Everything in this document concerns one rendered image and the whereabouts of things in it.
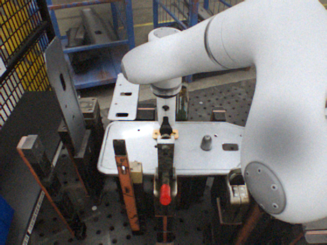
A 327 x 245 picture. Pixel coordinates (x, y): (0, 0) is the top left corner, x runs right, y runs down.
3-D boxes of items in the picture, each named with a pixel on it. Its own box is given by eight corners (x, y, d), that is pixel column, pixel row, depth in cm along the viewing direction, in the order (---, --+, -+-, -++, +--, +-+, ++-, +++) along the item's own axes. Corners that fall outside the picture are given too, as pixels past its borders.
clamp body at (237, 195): (225, 228, 90) (251, 169, 64) (230, 261, 82) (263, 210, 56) (200, 228, 90) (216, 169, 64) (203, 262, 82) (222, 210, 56)
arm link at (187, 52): (174, 87, 36) (124, 90, 64) (258, 61, 41) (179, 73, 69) (158, 24, 34) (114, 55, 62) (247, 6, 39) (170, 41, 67)
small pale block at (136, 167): (148, 221, 92) (142, 161, 67) (148, 230, 90) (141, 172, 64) (138, 220, 92) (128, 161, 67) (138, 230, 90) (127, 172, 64)
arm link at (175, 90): (182, 90, 64) (181, 99, 66) (180, 71, 71) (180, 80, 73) (149, 90, 64) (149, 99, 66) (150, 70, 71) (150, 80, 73)
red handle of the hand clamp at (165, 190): (173, 167, 65) (176, 196, 50) (173, 175, 66) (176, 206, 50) (157, 167, 65) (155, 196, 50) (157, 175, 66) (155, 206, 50)
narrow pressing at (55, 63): (87, 129, 84) (59, 32, 60) (79, 157, 76) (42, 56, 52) (85, 129, 84) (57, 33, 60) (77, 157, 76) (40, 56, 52)
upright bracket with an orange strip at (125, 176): (141, 231, 89) (125, 138, 55) (140, 235, 88) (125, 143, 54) (132, 231, 89) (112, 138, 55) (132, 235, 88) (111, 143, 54)
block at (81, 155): (105, 179, 105) (91, 129, 84) (100, 205, 97) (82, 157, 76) (98, 179, 105) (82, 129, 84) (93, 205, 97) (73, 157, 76)
